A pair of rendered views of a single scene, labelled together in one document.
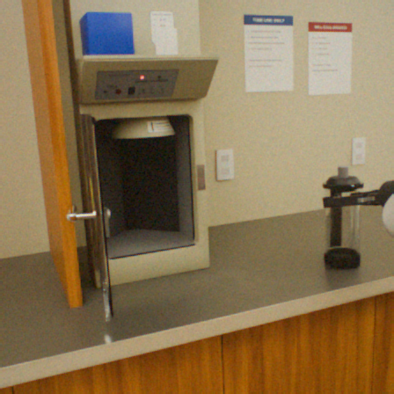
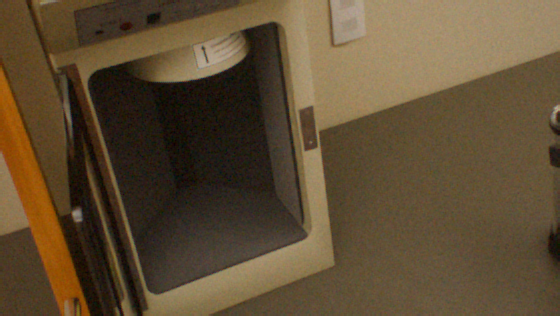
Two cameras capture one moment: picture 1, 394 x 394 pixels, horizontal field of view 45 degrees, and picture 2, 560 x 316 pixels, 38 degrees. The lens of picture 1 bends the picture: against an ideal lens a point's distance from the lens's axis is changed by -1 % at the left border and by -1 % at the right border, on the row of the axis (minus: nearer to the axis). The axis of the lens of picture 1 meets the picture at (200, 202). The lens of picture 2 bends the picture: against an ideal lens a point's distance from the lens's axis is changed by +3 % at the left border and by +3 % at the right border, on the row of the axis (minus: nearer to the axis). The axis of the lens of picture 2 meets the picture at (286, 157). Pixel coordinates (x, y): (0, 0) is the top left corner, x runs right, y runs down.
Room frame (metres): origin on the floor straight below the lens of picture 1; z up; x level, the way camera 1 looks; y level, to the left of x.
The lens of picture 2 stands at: (0.29, -0.03, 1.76)
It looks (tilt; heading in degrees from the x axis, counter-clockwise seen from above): 32 degrees down; 3
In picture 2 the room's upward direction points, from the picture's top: 9 degrees counter-clockwise
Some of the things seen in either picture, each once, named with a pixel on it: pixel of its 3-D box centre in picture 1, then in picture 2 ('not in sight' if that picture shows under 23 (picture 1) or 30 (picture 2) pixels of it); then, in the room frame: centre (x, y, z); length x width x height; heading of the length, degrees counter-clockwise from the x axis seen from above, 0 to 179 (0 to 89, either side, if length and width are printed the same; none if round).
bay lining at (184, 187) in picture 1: (136, 178); (187, 127); (1.33, 0.18, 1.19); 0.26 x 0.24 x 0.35; 112
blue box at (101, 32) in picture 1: (106, 36); not in sight; (1.12, 0.19, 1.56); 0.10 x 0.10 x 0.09; 22
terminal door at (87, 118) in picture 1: (95, 207); (116, 281); (0.99, 0.23, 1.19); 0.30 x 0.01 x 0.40; 14
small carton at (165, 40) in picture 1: (165, 43); not in sight; (1.18, 0.06, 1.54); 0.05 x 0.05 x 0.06; 6
